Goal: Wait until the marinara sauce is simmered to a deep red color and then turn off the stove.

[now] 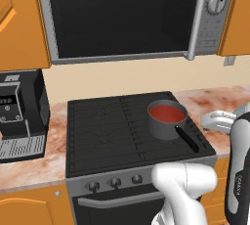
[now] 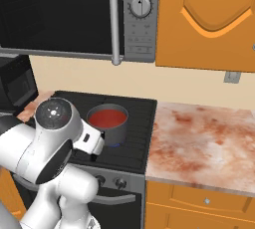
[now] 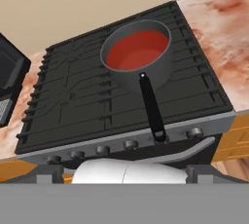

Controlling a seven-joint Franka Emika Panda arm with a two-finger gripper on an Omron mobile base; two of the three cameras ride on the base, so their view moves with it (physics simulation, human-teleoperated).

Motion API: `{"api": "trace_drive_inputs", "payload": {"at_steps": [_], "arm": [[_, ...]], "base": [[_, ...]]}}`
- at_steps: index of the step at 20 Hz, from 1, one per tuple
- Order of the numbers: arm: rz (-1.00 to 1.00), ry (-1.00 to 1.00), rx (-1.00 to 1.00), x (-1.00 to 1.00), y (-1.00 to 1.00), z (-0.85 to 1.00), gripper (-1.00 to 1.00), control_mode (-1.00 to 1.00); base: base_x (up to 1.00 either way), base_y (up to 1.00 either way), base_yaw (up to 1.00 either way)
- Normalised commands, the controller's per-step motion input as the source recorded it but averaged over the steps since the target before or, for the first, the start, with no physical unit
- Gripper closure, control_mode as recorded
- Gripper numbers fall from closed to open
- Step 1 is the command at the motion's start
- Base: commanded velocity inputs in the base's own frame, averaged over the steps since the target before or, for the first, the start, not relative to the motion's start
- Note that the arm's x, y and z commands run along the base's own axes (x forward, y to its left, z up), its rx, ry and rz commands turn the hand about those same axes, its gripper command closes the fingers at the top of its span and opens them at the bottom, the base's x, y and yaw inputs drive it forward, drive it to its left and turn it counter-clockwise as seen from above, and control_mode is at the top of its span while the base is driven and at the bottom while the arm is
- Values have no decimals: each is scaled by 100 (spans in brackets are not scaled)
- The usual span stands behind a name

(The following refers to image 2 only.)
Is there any grey saucepan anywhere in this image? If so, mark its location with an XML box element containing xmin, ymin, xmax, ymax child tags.
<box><xmin>86</xmin><ymin>103</ymin><xmax>129</xmax><ymax>147</ymax></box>

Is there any red marinara sauce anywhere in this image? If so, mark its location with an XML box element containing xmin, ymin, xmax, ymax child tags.
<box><xmin>89</xmin><ymin>109</ymin><xmax>128</xmax><ymax>129</ymax></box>

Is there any grey and black microwave oven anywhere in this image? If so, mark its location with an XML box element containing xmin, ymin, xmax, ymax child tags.
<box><xmin>0</xmin><ymin>0</ymin><xmax>160</xmax><ymax>66</ymax></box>

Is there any orange drawer front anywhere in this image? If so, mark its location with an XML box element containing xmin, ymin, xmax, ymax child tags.
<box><xmin>145</xmin><ymin>180</ymin><xmax>255</xmax><ymax>223</ymax></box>

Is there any white microwave dial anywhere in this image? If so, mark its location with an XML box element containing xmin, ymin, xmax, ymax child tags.
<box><xmin>129</xmin><ymin>0</ymin><xmax>152</xmax><ymax>18</ymax></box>

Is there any black stove knob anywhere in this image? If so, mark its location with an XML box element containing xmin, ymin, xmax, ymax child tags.
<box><xmin>96</xmin><ymin>174</ymin><xmax>107</xmax><ymax>188</ymax></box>
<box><xmin>114</xmin><ymin>176</ymin><xmax>128</xmax><ymax>190</ymax></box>

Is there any grey oven door handle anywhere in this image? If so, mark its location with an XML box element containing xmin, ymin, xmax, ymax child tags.
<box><xmin>89</xmin><ymin>192</ymin><xmax>137</xmax><ymax>206</ymax></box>

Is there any grey microwave door handle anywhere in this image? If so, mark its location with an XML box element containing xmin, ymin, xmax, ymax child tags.
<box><xmin>107</xmin><ymin>0</ymin><xmax>123</xmax><ymax>67</ymax></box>

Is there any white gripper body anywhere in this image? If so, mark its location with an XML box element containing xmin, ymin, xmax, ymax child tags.
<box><xmin>90</xmin><ymin>126</ymin><xmax>107</xmax><ymax>156</ymax></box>

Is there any orange base cupboard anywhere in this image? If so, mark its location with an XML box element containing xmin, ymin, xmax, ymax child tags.
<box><xmin>0</xmin><ymin>166</ymin><xmax>28</xmax><ymax>221</ymax></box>

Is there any black toaster oven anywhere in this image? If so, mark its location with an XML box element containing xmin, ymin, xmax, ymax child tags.
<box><xmin>0</xmin><ymin>54</ymin><xmax>40</xmax><ymax>115</ymax></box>

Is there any orange base cupboard door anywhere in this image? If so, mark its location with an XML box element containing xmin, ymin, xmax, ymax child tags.
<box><xmin>144</xmin><ymin>202</ymin><xmax>255</xmax><ymax>229</ymax></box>

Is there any black stove with oven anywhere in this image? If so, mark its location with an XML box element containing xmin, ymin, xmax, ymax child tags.
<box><xmin>13</xmin><ymin>90</ymin><xmax>158</xmax><ymax>229</ymax></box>

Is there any orange wall cupboard door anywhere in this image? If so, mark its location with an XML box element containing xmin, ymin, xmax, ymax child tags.
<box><xmin>154</xmin><ymin>0</ymin><xmax>255</xmax><ymax>74</ymax></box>

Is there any grey wall socket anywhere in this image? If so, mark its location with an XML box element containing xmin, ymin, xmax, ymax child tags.
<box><xmin>223</xmin><ymin>71</ymin><xmax>241</xmax><ymax>85</ymax></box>

